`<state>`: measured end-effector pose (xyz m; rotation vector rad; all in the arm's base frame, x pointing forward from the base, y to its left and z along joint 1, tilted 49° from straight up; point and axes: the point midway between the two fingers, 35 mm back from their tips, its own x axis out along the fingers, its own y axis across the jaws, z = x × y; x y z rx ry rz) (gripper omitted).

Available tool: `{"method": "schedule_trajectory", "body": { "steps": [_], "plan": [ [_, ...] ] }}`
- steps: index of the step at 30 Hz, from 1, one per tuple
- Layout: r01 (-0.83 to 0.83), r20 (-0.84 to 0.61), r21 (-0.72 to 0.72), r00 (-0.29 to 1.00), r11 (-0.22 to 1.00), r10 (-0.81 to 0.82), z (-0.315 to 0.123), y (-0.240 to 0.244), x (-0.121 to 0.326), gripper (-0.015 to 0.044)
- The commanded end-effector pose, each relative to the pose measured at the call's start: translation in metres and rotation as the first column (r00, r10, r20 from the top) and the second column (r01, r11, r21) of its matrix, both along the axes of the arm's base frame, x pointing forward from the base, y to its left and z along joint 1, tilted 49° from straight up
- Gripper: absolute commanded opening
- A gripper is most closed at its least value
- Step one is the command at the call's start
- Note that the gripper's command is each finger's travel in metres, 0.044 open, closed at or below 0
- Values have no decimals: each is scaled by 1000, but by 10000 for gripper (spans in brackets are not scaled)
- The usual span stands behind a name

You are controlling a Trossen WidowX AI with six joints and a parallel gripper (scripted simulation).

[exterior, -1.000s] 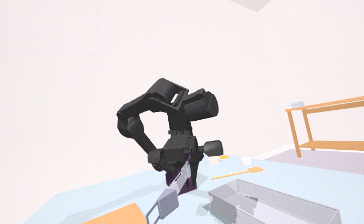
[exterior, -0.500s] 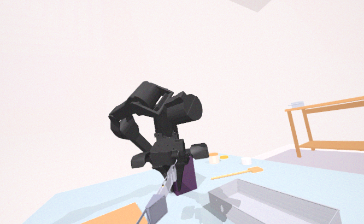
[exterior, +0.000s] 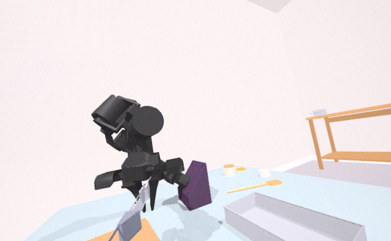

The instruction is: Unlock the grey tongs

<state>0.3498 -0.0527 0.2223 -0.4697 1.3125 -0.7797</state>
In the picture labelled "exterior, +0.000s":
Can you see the light orange flat board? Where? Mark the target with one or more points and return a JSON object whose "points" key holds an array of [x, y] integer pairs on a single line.
{"points": [[146, 234]]}

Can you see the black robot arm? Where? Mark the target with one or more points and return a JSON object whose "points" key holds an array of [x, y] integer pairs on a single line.
{"points": [[140, 123]]}

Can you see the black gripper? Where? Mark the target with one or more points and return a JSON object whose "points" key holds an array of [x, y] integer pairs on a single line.
{"points": [[172, 166]]}

